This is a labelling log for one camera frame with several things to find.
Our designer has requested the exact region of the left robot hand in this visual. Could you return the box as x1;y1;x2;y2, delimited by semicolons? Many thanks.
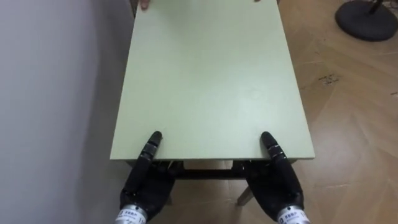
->
119;131;185;222

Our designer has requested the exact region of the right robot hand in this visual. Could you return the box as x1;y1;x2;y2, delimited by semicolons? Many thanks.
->
231;131;305;223

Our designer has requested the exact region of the pale green table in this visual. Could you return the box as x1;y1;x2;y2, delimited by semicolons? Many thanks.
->
109;0;315;207

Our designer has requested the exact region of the black round stand base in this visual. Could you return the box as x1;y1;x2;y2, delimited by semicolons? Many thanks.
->
335;0;398;42

